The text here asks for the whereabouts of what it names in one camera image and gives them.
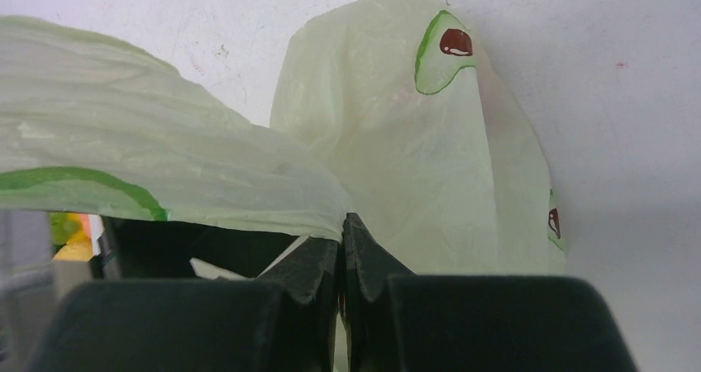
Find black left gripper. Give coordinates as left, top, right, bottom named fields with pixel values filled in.
left=91, top=217, right=297, bottom=279

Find green fake grape bunch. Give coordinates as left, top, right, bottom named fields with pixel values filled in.
left=49, top=212, right=83, bottom=246

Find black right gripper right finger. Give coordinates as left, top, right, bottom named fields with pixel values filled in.
left=342, top=213, right=636, bottom=371

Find orange fake peach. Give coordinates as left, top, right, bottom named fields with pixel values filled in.
left=78, top=213, right=92, bottom=238

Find pale green plastic bag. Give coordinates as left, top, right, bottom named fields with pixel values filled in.
left=1, top=0, right=566, bottom=274

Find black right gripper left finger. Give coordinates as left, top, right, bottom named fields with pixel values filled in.
left=27, top=238, right=340, bottom=371

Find yellow fake mango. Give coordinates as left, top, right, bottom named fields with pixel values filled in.
left=53, top=229, right=94, bottom=261

